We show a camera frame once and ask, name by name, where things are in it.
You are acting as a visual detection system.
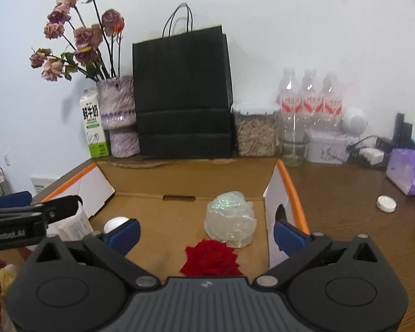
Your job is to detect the black device on desk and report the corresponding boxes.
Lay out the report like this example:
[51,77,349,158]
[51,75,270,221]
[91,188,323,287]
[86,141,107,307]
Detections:
[393,112,413,148]

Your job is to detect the water bottle left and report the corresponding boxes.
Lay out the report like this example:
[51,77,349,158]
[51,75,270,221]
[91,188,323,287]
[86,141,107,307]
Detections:
[276,67,302,116]

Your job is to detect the iridescent plastic flower wrap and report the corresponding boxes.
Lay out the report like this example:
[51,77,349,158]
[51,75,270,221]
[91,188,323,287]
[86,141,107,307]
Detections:
[203,191,257,248]

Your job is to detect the white tin box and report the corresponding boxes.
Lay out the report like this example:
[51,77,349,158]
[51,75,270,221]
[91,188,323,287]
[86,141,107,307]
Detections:
[306,131,360,165]

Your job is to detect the purple tissue pack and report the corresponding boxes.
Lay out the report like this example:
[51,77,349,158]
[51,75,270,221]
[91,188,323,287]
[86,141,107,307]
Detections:
[386,148,415,196]

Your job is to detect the dried rose bouquet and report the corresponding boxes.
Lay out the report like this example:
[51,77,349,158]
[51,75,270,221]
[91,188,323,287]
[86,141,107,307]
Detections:
[30,0,125,82]

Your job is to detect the red fabric rose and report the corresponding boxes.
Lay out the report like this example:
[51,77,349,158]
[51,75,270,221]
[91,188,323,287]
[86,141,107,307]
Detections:
[180,240,242,278]

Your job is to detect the black paper shopping bag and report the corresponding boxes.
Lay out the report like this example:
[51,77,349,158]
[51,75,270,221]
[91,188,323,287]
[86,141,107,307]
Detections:
[132,3,235,160]

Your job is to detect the white yellow plush toy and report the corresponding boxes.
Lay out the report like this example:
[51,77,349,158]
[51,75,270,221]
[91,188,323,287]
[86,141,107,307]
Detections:
[0,264,19,290]

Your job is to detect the clear glass cup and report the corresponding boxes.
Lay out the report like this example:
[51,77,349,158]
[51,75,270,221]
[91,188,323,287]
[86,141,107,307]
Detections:
[277,112,310,166]

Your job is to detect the water bottle right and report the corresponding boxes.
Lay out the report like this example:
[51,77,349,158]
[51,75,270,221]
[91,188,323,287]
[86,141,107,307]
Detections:
[321,72,343,130]

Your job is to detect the purple ceramic vase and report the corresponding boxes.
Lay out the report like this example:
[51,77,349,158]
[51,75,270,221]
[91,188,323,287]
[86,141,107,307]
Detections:
[96,76,140,158]

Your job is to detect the red orange cardboard box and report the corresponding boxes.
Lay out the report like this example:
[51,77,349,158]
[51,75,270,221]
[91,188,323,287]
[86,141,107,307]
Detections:
[34,158,309,280]

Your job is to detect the small white lid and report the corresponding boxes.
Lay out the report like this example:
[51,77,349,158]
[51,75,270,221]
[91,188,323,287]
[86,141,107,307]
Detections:
[376,195,397,214]

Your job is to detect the white round cap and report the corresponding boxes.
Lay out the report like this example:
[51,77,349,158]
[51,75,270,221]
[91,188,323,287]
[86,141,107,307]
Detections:
[103,217,129,234]

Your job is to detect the translucent white plastic container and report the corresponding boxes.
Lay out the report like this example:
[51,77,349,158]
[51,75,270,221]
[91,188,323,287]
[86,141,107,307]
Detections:
[47,202,93,241]

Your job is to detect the water bottle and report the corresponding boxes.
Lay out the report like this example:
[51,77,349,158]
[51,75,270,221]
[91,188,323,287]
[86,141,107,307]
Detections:
[321,72,343,130]
[276,67,302,116]
[300,69,323,129]

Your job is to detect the water bottle middle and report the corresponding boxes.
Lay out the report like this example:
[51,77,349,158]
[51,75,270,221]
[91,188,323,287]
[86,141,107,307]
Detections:
[300,69,323,129]

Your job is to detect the white power adapter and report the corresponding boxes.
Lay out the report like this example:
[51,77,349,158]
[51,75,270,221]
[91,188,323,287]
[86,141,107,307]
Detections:
[346,135,388,170]

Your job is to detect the clear food storage jar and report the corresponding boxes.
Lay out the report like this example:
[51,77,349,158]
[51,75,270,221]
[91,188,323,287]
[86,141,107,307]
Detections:
[231,103,279,157]

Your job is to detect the green white milk carton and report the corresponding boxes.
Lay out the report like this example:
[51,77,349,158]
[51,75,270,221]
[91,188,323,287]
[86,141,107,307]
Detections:
[80,88,110,158]

